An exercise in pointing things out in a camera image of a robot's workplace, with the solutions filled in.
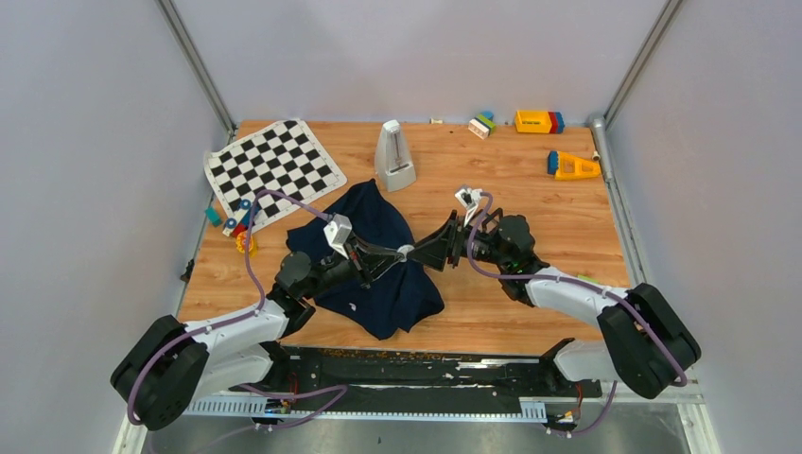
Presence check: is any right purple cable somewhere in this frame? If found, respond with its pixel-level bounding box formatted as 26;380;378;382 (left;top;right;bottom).
464;191;689;437

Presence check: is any yellow red toy piece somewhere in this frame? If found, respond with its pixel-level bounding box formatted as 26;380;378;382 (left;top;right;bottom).
235;231;258;257

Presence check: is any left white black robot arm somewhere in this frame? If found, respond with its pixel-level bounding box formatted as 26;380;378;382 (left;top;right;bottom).
110;236;413;430

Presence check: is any green toy block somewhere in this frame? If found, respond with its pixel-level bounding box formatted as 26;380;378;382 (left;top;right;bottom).
577;274;600;284

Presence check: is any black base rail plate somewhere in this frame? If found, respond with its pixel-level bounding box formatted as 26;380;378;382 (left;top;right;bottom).
253;346;602;415

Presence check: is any purple cable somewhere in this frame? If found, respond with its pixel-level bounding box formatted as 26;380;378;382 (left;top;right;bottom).
126;189;349;433
464;191;689;437

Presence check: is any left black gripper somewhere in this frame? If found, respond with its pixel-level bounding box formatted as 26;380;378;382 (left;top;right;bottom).
302;231;403;300

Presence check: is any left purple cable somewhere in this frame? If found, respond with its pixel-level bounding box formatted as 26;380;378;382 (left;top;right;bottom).
126;189;349;433

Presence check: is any teal toy block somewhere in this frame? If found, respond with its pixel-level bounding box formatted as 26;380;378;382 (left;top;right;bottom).
204;207;223;227

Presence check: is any yellow toy block bin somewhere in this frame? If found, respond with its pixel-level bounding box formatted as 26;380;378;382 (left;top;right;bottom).
514;110;555;134

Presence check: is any white metronome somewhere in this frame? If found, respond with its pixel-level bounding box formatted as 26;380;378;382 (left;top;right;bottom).
374;120;417;192

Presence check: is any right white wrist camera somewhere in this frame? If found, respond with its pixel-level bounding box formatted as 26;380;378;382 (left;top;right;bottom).
455;184;482;227

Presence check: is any red blue block pair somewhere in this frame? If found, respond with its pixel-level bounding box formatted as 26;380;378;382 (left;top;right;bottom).
549;111;565;134

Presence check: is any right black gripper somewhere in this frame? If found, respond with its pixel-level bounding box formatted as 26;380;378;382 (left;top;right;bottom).
407;211;511;271

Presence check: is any black white checkerboard mat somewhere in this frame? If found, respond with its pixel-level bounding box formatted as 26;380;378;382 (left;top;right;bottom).
203;119;347;219

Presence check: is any white green blue block stack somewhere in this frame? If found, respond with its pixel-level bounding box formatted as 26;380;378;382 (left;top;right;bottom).
467;111;497;140

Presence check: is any navy blue garment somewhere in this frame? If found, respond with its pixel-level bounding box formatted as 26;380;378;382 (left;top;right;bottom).
287;179;446;341

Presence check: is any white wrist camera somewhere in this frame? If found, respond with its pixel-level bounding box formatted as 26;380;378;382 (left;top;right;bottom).
455;184;482;227
323;214;353;258

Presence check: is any grey corner pipe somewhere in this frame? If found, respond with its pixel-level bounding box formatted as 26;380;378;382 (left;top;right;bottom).
587;113;645;284

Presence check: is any yellow blue toy wedge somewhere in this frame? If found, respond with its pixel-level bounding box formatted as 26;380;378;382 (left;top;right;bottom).
547;150;602;181

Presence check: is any blue red toy car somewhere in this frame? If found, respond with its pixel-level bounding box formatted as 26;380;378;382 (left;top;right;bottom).
222;199;253;236

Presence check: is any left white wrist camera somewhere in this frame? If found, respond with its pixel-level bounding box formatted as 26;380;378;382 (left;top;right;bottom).
323;214;353;258

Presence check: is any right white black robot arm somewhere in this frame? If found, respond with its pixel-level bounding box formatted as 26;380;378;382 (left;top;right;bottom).
407;209;702;399

